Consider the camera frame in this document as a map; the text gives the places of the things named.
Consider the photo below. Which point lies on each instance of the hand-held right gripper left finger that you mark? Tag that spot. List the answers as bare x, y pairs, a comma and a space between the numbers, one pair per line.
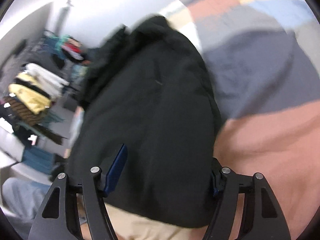
116, 170

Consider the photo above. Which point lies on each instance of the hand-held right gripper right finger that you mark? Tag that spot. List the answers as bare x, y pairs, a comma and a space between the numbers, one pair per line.
215, 190

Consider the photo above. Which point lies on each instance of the black puffer jacket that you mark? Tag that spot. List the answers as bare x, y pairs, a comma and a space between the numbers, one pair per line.
155, 117

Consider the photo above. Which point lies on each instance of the hanging colourful small clothes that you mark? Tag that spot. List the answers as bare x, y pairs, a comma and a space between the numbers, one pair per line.
73, 50

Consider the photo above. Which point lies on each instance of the teal ribbed box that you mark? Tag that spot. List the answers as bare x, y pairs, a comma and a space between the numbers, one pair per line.
38, 158

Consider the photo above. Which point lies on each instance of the person's blue jeans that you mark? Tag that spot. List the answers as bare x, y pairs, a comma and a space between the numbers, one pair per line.
20, 197

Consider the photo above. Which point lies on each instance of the yellow hoodie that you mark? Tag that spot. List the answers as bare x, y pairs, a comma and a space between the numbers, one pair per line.
30, 97

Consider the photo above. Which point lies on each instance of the white hoodie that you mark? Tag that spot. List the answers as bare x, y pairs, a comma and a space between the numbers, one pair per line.
47, 78

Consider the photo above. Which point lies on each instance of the checkered bed blanket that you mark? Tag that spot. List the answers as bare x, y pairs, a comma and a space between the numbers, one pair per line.
262, 80

